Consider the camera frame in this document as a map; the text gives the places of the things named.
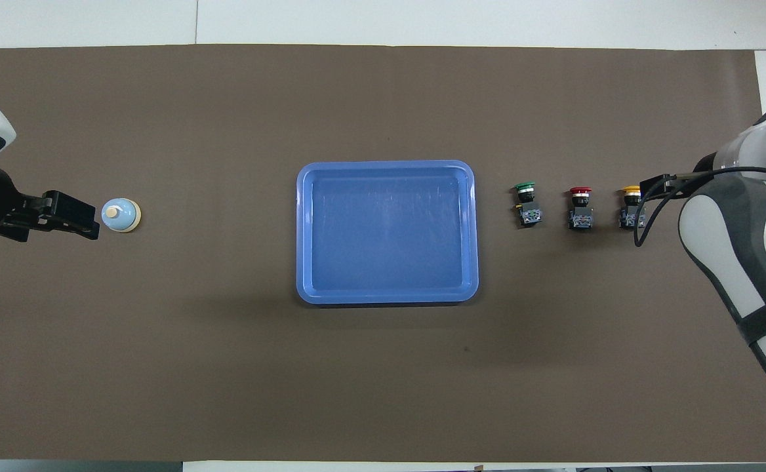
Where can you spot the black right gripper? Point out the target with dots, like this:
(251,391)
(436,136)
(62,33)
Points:
(704,162)

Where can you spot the yellow push button switch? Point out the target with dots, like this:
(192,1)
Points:
(629,191)

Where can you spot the light blue call bell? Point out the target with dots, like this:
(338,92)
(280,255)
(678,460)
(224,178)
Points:
(120,215)

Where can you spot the red push button switch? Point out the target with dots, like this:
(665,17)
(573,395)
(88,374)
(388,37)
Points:
(580,216)

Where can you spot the green push button switch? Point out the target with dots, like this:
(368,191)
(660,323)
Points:
(528,211)

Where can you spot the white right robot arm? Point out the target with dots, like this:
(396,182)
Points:
(737,275)

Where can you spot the blue plastic tray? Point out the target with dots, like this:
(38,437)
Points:
(386,236)

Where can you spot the brown table mat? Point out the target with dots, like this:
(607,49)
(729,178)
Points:
(225,367)

